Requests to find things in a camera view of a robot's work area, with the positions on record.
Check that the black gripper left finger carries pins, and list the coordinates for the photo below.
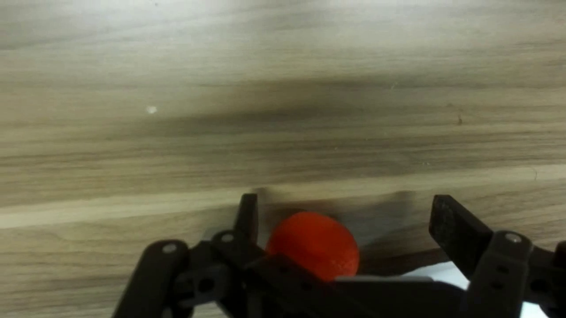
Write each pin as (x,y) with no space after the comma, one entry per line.
(247,217)

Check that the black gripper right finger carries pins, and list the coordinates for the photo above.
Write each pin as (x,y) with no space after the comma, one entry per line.
(456,226)

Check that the orange ball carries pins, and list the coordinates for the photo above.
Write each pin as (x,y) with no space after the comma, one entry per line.
(315,244)

